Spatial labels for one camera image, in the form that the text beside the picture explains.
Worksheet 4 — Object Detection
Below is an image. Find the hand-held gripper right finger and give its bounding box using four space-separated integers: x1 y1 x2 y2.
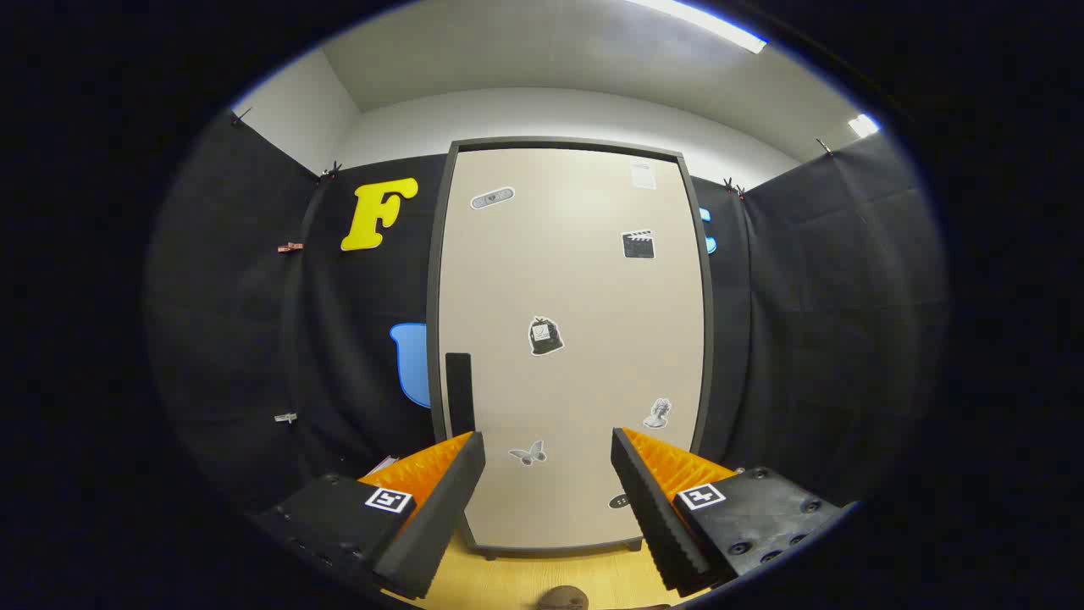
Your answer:
610 427 852 596

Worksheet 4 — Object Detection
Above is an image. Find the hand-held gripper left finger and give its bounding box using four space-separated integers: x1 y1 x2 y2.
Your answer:
246 430 488 601

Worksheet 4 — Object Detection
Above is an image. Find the black door handle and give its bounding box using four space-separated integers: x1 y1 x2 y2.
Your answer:
445 352 475 438

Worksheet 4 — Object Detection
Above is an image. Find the grey shoe cabinet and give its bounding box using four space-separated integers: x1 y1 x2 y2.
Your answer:
426 137 716 562

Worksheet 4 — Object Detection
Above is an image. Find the black backdrop cloth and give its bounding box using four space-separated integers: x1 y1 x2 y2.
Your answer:
144 110 949 526

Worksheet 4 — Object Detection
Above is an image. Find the long ceiling light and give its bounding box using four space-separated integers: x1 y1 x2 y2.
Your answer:
627 0 769 54

